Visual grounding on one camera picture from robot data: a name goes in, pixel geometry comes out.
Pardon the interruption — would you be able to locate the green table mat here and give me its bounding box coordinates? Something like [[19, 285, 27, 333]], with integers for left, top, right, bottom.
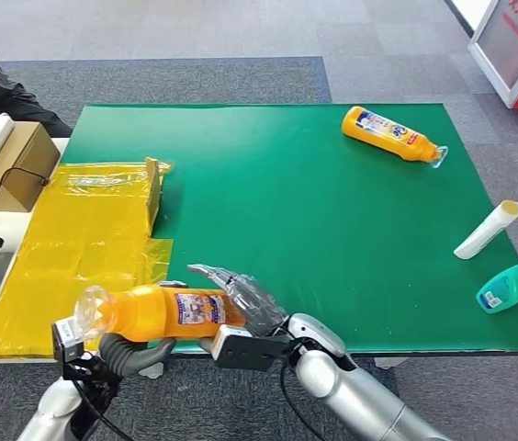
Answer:
[[60, 102, 518, 356]]

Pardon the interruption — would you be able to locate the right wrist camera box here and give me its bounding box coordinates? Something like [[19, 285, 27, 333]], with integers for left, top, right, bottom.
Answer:
[[210, 323, 293, 373]]

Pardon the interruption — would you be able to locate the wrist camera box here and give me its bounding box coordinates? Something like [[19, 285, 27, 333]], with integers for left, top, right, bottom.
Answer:
[[210, 323, 293, 373], [50, 315, 87, 367]]

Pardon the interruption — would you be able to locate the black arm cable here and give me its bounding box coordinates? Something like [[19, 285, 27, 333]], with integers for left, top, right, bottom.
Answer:
[[72, 377, 137, 441], [279, 357, 330, 441]]

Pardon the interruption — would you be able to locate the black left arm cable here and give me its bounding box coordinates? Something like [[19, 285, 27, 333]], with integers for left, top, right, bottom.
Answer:
[[72, 377, 137, 441]]

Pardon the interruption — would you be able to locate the yellow taped flattened cardboard box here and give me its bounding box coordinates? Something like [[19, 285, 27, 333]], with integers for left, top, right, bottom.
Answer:
[[0, 156, 174, 360]]

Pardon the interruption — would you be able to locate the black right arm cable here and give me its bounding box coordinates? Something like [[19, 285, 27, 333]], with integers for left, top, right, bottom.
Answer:
[[279, 357, 330, 441]]

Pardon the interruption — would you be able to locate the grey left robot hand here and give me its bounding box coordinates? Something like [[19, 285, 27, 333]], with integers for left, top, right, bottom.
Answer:
[[98, 278, 190, 379]]

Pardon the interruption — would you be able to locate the red and white cabinet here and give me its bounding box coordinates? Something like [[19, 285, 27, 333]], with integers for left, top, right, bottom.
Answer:
[[467, 0, 518, 110]]

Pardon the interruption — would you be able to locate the brown cardboard box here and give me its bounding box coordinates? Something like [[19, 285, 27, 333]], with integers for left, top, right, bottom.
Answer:
[[0, 121, 62, 214]]

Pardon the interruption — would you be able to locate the person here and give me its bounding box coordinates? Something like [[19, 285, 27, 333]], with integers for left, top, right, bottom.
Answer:
[[0, 3, 74, 140]]

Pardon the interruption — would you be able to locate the teal plastic bottle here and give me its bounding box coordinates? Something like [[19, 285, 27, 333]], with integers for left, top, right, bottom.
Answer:
[[475, 260, 518, 315]]

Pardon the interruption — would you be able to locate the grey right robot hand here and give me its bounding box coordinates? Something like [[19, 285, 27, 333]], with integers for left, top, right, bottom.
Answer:
[[187, 263, 289, 356]]

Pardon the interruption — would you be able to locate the white tube bottle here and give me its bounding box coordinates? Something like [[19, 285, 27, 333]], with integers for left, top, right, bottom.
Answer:
[[453, 199, 518, 261]]

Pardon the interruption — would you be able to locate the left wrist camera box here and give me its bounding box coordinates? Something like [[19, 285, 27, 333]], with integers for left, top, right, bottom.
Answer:
[[50, 315, 87, 367]]

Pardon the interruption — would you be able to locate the orange bottle with clear cap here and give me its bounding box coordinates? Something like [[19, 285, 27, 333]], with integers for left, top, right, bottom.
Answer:
[[73, 283, 247, 344], [341, 106, 449, 170]]

